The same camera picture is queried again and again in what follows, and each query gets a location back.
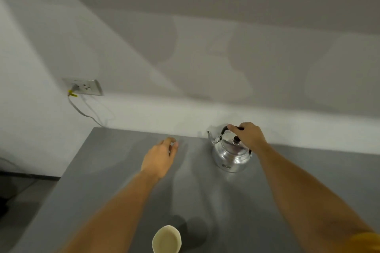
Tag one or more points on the person's left hand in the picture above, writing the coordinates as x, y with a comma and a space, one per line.
157, 159

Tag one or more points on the person's right hand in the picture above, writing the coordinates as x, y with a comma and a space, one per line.
251, 137

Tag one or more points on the person's right fingers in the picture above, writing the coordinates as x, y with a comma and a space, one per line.
237, 131

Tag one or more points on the person's left fingers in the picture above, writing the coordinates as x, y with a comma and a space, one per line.
173, 145

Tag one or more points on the silver metal kettle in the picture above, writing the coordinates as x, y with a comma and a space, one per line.
230, 155

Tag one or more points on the person's right forearm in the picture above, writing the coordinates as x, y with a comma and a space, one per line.
308, 199

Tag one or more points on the person's left forearm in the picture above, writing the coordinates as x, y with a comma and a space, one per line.
115, 217

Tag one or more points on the white cup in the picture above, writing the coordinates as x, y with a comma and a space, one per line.
166, 240

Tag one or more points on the grey plug with yellow tag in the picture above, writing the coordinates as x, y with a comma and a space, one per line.
73, 90

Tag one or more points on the yellow sleeve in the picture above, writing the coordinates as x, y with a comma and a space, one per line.
366, 242

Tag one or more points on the white wall socket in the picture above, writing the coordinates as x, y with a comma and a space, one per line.
86, 86

